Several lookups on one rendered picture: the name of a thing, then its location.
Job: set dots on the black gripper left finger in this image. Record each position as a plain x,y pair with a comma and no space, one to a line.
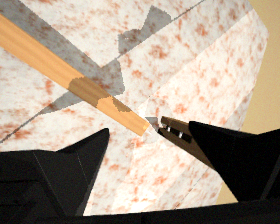
67,175

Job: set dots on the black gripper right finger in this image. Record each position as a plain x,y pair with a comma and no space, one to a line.
248,163

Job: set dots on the wooden plank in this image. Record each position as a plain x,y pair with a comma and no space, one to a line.
31,51

